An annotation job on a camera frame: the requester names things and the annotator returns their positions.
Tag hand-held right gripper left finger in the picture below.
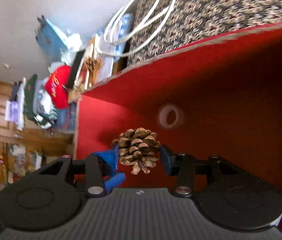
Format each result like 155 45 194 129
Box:
39 144 120 198

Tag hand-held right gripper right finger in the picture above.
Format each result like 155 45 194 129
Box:
159 145 247 198

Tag brown pine cone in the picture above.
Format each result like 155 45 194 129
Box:
112 127 161 175

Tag red cardboard box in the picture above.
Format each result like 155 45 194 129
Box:
72 21 282 239

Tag clear tape roll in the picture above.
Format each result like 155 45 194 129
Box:
157 104 184 130

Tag blue jeans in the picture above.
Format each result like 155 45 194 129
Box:
56 102 78 133

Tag red embroidered cap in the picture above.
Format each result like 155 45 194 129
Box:
45 65 73 109

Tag black book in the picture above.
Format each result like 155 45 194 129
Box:
67 50 86 89

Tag dark green cloth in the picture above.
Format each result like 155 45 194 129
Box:
23 74 41 120

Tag white papers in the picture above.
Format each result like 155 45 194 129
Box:
5 80 26 130

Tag blue white plastic bag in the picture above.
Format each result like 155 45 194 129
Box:
98 12 134 58

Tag light blue bag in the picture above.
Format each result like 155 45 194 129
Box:
35 16 69 60

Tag wooden picture frame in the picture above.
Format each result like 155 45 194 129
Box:
81 36 104 90

